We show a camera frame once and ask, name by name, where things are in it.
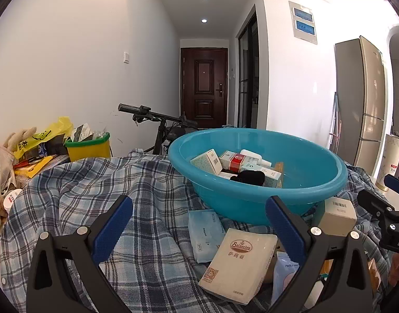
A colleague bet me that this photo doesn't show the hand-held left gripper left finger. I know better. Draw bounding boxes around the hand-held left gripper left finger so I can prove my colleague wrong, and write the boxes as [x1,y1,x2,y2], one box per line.
[26,195,135,313]

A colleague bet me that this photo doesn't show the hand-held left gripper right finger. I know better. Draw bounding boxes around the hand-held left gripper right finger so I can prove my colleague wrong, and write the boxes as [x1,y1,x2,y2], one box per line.
[265,196,374,313]

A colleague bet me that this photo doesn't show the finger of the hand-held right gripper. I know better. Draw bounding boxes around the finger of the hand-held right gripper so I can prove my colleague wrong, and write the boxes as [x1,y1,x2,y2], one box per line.
[384,174,399,201]
[358,189,396,224]

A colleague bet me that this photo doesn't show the plain cream box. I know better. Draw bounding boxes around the plain cream box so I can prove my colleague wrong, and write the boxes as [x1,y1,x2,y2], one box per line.
[312,197,358,238]

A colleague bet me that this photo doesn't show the blue plastic basin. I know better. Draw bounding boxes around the blue plastic basin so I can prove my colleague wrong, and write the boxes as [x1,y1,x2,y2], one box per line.
[168,128,349,226]

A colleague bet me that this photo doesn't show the light blue sachet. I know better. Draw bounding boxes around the light blue sachet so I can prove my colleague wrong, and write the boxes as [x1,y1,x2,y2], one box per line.
[272,254,301,309]

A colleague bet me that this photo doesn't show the cream tissue packet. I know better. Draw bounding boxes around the cream tissue packet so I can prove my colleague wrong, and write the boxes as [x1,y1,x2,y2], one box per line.
[198,227,278,305]

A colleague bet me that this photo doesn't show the blue wet wipes packet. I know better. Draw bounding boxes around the blue wet wipes packet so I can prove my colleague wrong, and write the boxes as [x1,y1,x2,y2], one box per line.
[188,209,227,264]

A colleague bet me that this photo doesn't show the tall white container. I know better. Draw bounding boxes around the tall white container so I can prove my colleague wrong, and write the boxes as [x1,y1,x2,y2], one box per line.
[376,134,399,192]

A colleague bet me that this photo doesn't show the blue plaid cloth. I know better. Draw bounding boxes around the blue plaid cloth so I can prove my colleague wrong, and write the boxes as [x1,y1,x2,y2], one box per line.
[0,148,396,313]

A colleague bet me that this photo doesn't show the tall teal and white box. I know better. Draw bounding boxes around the tall teal and white box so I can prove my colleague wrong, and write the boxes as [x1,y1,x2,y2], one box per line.
[240,163,282,189]

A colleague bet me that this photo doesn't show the yellow bin with green rim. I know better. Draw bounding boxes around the yellow bin with green rim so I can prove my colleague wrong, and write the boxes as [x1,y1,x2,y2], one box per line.
[65,132,112,162]

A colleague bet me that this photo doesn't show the white plastic bottle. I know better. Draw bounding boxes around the white plastic bottle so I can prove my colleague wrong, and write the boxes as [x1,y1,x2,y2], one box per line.
[240,149,272,167]

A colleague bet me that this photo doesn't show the red and grey cigarette carton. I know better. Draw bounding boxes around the red and grey cigarette carton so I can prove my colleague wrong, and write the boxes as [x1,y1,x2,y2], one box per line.
[219,151,249,173]

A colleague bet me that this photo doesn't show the steel refrigerator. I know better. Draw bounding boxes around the steel refrigerator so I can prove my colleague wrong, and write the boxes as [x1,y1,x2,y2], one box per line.
[334,35,394,175]

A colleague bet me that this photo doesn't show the folded drying rack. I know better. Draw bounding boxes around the folded drying rack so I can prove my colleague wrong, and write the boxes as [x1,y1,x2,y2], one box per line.
[328,92,342,154]

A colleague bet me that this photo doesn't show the black and white carton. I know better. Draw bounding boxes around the black and white carton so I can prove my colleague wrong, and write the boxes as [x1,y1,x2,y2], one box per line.
[70,123,93,143]

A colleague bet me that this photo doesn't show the yellow book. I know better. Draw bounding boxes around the yellow book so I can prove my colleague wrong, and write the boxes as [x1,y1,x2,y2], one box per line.
[13,156,53,178]

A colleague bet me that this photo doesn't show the black bicycle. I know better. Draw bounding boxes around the black bicycle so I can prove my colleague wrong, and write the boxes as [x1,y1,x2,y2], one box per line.
[118,103,200,155]

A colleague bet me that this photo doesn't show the cream box with barcode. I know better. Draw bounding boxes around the cream box with barcode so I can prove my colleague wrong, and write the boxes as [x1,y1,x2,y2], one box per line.
[189,149,223,175]

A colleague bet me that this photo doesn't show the white jar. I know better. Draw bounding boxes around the white jar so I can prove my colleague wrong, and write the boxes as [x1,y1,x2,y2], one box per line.
[3,188,24,216]

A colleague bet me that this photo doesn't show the red scissors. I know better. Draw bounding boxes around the red scissors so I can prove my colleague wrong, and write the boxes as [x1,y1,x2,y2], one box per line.
[13,157,43,169]

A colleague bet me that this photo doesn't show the yellow plastic bag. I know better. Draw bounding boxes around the yellow plastic bag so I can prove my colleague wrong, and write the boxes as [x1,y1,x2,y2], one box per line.
[13,116,74,160]

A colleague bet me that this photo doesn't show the clear plastic bag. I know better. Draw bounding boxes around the clear plastic bag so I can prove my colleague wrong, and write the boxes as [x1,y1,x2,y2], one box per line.
[0,142,17,199]

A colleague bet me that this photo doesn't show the beige plush toy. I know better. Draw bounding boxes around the beige plush toy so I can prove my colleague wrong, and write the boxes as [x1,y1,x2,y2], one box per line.
[4,127,38,152]

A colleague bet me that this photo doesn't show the black framed glass door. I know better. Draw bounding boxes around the black framed glass door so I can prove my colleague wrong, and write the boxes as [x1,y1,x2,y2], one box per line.
[237,5,260,128]

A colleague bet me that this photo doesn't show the wall electrical panel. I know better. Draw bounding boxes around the wall electrical panel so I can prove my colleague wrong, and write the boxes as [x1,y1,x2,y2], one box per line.
[289,1,318,45]

